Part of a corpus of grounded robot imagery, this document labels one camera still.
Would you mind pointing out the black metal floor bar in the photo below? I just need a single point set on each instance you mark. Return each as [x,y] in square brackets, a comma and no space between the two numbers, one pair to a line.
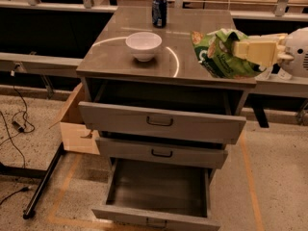
[43,175]

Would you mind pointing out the white ceramic bowl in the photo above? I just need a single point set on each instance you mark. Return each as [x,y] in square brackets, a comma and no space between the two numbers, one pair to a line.
[143,45]

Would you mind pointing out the grey drawer cabinet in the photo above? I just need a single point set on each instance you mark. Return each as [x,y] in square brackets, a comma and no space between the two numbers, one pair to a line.
[172,80]

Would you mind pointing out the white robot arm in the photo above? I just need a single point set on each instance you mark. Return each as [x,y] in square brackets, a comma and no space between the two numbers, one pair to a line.
[299,66]

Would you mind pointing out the blue soda can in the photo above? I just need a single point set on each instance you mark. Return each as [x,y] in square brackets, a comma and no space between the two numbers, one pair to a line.
[159,13]

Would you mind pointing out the clear pump bottle left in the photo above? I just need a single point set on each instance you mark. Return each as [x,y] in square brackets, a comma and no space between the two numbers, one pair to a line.
[265,74]

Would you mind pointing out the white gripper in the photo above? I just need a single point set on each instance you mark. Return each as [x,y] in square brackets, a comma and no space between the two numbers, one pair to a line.
[298,53]

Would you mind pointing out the grey middle drawer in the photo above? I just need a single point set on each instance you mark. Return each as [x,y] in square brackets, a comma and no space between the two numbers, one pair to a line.
[161,153]

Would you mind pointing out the cardboard box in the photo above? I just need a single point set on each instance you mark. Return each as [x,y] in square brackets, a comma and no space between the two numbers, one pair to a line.
[75,136]

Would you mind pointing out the grey metal shelf rail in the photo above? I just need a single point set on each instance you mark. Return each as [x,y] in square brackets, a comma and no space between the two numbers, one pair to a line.
[36,64]

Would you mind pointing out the green rice chip bag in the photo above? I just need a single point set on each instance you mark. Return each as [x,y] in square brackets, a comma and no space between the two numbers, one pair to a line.
[214,52]

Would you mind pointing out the grey top drawer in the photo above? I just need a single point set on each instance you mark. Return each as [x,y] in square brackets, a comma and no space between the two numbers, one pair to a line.
[162,123]

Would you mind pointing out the grey drawer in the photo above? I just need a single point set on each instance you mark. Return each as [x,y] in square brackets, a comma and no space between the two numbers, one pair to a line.
[162,196]
[161,153]
[162,123]

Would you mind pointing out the clear pump bottle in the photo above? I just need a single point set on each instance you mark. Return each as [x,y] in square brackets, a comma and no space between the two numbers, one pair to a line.
[265,74]
[284,75]

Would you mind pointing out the grey bottom drawer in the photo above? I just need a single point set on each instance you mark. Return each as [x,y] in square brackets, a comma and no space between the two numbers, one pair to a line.
[162,196]

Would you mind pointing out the clear pump bottle right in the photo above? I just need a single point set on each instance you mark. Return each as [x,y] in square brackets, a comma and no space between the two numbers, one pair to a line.
[284,75]

